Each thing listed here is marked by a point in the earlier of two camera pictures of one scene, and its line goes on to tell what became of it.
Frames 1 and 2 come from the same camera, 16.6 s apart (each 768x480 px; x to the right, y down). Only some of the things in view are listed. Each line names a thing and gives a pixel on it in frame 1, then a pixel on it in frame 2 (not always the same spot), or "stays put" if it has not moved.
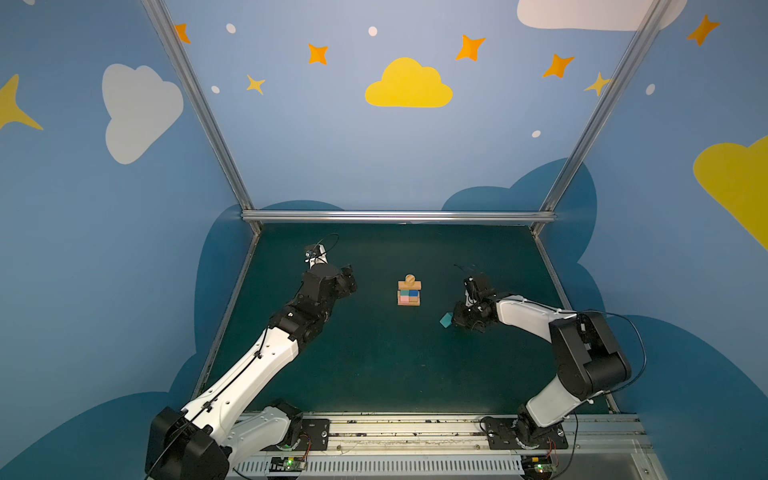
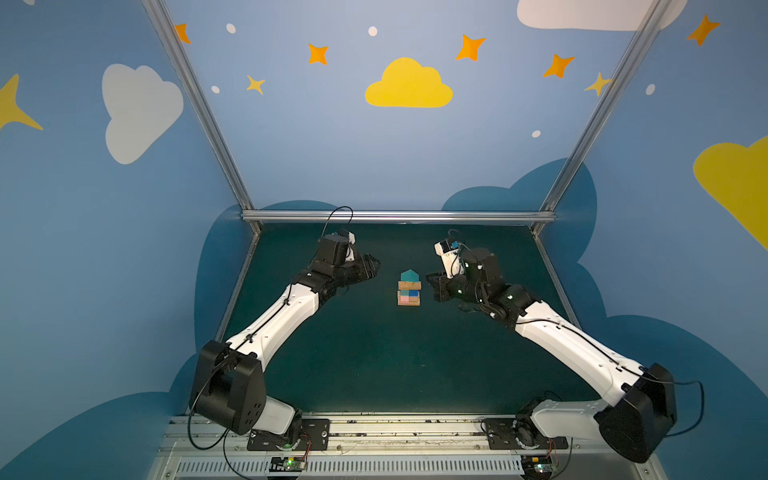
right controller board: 538,466 stays put
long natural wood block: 403,286 stays put
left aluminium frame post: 173,44 stays put
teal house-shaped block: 446,320 -> 409,276
